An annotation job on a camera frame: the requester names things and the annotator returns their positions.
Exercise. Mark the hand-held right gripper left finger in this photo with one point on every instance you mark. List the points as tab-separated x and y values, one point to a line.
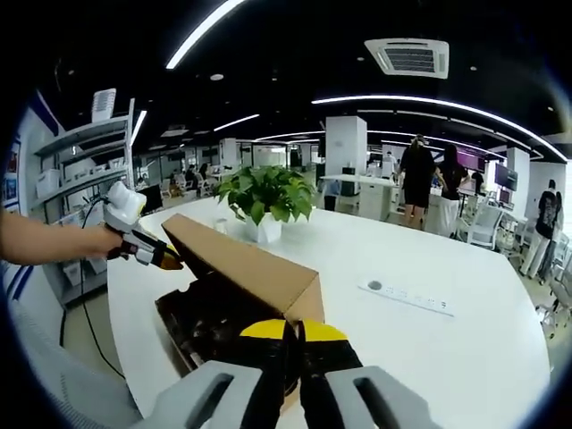
263	380

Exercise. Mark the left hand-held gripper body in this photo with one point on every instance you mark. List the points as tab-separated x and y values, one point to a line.
125	207

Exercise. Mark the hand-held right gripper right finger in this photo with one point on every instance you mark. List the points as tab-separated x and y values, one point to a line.
326	384

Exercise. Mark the brown cardboard shoe box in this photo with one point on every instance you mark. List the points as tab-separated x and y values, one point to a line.
250	272

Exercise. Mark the person's left hand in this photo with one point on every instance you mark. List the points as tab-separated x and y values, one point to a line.
105	241

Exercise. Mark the white paper cup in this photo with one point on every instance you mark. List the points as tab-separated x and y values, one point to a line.
221	224

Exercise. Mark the row of white storage bins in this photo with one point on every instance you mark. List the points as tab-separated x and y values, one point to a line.
47	183

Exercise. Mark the grey metal shelf rack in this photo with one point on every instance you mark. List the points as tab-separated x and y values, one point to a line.
85	134

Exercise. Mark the ribbed white crate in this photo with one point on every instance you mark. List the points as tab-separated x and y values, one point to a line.
103	105

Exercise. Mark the white table power strip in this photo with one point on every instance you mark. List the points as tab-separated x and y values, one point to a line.
406	297

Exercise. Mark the green potted plant white pot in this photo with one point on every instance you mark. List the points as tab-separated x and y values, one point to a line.
268	192

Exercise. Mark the grey mesh office chair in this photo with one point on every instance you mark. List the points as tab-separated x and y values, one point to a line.
67	389

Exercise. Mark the straight ceiling light strip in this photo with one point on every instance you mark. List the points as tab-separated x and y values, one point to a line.
201	31

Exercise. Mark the white office desk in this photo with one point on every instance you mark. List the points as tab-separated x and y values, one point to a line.
357	187

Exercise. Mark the row of white office chairs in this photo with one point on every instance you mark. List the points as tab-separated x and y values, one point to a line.
558	290

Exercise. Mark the long curved ceiling light strip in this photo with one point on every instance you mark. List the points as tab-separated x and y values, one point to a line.
447	105

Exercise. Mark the ceiling air conditioner unit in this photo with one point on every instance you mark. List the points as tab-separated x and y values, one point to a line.
409	58

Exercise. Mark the wall poster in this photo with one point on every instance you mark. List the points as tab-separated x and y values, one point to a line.
11	187

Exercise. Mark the purple wall screen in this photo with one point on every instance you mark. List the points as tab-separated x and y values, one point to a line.
471	161

